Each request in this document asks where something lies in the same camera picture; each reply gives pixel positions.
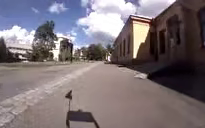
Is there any brown brick building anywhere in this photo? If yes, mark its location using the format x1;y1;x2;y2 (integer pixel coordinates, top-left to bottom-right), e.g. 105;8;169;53
147;0;205;78

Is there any broad leafy tree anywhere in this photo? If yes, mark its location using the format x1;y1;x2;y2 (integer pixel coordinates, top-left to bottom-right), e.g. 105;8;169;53
31;20;58;62

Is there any grey cobblestone strip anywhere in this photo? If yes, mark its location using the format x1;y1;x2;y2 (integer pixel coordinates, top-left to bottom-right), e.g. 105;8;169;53
0;62;98;128

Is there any row of distant trees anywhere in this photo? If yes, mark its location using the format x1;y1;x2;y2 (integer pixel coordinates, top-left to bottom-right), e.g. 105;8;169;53
77;42;108;62

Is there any grey gravelly road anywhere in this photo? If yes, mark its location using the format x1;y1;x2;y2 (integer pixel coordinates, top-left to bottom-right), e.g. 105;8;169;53
0;61;95;105

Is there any grey asphalt path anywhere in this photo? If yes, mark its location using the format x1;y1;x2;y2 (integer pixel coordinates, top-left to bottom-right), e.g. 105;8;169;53
9;61;205;128

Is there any yellow building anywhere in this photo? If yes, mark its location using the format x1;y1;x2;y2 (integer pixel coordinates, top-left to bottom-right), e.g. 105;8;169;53
110;14;153;65

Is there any long pale building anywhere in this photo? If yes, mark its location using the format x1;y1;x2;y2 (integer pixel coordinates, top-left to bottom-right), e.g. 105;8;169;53
4;40;34;62

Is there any small dark tree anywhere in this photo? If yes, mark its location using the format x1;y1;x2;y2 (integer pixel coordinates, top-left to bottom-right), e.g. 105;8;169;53
0;36;10;63

